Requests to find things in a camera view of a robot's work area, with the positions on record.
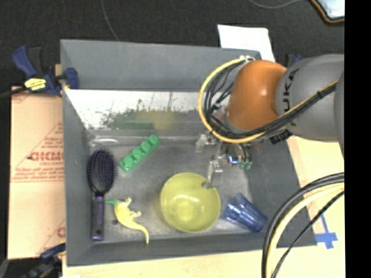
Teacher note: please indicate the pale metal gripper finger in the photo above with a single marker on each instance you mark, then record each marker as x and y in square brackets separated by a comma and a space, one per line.
[215, 166]
[202, 143]

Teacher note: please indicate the yellow-green plastic bowl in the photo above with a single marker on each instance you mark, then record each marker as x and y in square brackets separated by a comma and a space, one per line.
[188, 204]

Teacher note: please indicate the blue plastic cup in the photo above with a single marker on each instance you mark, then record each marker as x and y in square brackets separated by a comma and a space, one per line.
[246, 213]

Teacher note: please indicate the green studded flat block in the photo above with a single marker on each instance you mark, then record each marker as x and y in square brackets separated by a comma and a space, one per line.
[139, 153]

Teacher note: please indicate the grey metal bin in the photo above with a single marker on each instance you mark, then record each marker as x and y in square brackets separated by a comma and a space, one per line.
[150, 68]

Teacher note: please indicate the clear plastic thing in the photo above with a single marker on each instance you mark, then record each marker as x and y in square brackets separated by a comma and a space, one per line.
[103, 140]

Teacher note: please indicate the yellow toy dinosaur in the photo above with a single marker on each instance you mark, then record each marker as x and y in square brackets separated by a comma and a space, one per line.
[126, 216]

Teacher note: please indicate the black and purple hairbrush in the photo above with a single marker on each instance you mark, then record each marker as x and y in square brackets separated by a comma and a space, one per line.
[101, 169]

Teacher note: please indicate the brown cardboard board, red print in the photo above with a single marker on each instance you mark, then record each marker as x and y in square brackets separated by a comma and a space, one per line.
[34, 184]

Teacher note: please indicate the black cylinder on white bracket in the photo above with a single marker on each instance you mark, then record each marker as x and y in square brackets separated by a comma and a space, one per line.
[279, 138]

